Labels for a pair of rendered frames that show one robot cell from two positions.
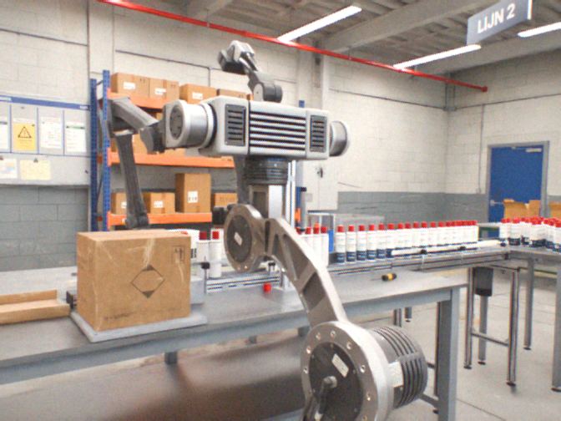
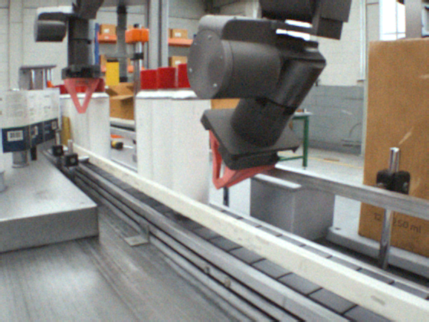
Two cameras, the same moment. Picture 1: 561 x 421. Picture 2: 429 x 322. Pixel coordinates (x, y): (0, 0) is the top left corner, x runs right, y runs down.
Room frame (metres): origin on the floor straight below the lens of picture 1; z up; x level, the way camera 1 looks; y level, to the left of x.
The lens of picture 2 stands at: (1.93, 0.90, 1.05)
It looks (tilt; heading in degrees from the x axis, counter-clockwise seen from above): 11 degrees down; 269
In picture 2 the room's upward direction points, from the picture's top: straight up
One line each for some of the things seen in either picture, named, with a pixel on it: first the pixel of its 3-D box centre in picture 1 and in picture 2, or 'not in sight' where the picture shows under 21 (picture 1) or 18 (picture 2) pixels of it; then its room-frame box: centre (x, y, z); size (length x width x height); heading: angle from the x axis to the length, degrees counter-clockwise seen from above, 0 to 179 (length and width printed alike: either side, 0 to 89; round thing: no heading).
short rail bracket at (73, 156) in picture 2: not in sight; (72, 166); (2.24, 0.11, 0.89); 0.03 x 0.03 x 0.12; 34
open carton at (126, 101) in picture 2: not in sight; (135, 100); (2.70, -2.84, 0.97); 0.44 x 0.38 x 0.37; 40
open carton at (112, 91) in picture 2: not in sight; (123, 100); (2.91, -3.22, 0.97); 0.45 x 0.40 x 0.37; 37
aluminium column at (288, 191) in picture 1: (287, 213); (155, 45); (2.07, -0.05, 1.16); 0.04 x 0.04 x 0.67; 34
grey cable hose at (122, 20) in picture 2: (302, 209); (122, 44); (2.18, -0.12, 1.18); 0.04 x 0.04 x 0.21
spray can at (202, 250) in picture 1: (202, 255); (168, 133); (2.00, 0.32, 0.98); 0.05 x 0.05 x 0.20
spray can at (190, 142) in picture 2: not in sight; (190, 139); (1.96, 0.39, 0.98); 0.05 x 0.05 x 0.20
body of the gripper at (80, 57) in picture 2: not in sight; (80, 58); (2.21, 0.12, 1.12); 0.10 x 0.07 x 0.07; 125
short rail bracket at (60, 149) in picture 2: not in sight; (64, 155); (2.32, -0.04, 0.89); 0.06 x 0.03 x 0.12; 34
